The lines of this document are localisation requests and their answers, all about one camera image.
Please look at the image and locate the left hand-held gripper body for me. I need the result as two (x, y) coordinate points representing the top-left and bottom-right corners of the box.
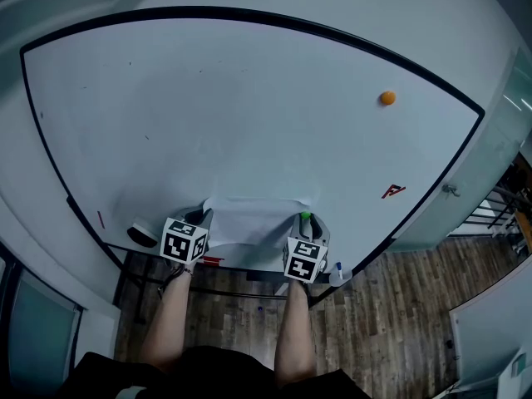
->
(159, 207), (215, 266)

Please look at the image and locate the person's black clothing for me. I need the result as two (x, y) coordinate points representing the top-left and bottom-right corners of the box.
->
(57, 344), (372, 399)

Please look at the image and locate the person's left forearm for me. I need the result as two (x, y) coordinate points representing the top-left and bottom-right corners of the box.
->
(138, 264), (196, 374)

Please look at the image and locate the white whiteboard with black frame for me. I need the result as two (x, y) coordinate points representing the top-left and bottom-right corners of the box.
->
(19, 6), (486, 308)

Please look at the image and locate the black metal railing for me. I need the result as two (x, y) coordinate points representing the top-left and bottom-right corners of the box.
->
(461, 151), (532, 240)

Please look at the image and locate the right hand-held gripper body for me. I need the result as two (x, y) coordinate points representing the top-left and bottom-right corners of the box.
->
(282, 214), (333, 284)

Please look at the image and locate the white sheet of paper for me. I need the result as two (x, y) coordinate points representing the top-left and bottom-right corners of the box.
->
(204, 195), (322, 251)

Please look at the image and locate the whiteboard eraser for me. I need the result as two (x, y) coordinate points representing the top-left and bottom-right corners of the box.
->
(126, 220), (160, 249)

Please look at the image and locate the person's right forearm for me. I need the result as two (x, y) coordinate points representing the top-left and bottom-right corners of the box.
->
(273, 279), (319, 389)

